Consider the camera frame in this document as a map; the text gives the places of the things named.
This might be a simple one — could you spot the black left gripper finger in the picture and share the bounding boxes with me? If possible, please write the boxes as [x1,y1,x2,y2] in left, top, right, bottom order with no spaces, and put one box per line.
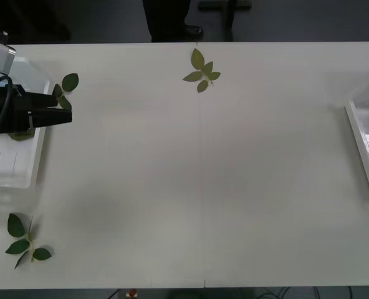
[22,92,73,112]
[27,107,74,129]

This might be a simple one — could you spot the left arm wrist camera box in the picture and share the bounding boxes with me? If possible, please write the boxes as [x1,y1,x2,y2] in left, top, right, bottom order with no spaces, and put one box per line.
[0,31,17,76]

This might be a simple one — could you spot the black left wrist camera cable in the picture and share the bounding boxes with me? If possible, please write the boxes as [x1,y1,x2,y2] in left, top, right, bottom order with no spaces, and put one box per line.
[0,76,16,145]

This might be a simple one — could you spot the loose green leaf sprig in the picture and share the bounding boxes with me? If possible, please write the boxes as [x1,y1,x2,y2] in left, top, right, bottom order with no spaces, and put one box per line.
[5,213,53,270]
[182,48,222,93]

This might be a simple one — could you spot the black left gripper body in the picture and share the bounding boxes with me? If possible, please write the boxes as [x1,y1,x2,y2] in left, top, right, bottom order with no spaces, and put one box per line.
[0,83,30,138]

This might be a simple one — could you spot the shallow white perforated box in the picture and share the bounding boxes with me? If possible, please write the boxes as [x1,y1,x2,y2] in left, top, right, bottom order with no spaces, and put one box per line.
[0,52,54,196]
[344,73,369,224]

